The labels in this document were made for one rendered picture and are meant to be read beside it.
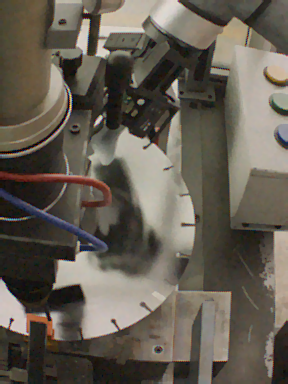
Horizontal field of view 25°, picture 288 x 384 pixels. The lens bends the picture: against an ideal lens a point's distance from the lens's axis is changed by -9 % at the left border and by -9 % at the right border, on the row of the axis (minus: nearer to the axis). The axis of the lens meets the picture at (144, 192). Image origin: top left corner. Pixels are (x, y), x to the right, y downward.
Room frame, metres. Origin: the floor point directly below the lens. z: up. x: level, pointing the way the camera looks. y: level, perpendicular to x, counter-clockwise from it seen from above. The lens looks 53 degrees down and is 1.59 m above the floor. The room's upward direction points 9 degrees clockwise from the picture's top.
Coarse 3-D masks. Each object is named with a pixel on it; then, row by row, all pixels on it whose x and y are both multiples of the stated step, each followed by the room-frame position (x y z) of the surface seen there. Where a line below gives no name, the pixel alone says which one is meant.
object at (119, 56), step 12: (108, 60) 0.35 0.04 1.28; (120, 60) 0.34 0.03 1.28; (132, 60) 0.35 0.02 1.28; (108, 72) 0.34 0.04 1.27; (120, 72) 0.34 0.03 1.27; (132, 72) 0.35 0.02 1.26; (108, 84) 0.34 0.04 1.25; (120, 84) 0.34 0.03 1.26; (108, 96) 0.35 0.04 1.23; (120, 96) 0.35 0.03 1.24; (108, 108) 0.35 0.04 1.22; (120, 108) 0.35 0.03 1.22; (108, 120) 0.35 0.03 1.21; (120, 120) 0.35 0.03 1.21
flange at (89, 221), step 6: (90, 198) 0.45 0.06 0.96; (90, 210) 0.43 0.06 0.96; (96, 210) 0.43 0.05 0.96; (84, 216) 0.42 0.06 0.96; (90, 216) 0.43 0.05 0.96; (96, 216) 0.43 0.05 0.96; (84, 222) 0.42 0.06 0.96; (90, 222) 0.42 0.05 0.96; (96, 222) 0.42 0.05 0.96; (84, 228) 0.41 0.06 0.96; (90, 228) 0.41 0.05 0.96; (90, 234) 0.40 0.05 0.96
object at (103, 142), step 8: (104, 120) 0.50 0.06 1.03; (96, 128) 0.50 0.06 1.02; (104, 128) 0.50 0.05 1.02; (120, 128) 0.49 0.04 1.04; (96, 136) 0.50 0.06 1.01; (104, 136) 0.50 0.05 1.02; (112, 136) 0.49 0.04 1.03; (88, 144) 0.49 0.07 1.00; (96, 144) 0.49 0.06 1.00; (104, 144) 0.48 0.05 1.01; (112, 144) 0.48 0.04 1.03; (88, 152) 0.49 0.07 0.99; (96, 152) 0.48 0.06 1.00; (104, 152) 0.47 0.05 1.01; (112, 152) 0.47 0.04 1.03; (104, 160) 0.46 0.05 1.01
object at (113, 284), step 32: (96, 160) 0.51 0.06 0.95; (128, 160) 0.52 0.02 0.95; (160, 160) 0.53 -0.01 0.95; (96, 192) 0.47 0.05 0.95; (128, 192) 0.47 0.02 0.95; (160, 192) 0.48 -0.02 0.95; (128, 224) 0.43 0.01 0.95; (160, 224) 0.44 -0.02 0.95; (192, 224) 0.44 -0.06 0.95; (96, 256) 0.38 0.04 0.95; (128, 256) 0.39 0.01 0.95; (160, 256) 0.39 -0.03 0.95; (0, 288) 0.31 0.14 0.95; (64, 288) 0.33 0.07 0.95; (96, 288) 0.34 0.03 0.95; (128, 288) 0.35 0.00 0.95; (160, 288) 0.35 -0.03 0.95; (0, 320) 0.27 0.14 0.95; (64, 320) 0.29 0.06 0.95; (96, 320) 0.30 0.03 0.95; (128, 320) 0.30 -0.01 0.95
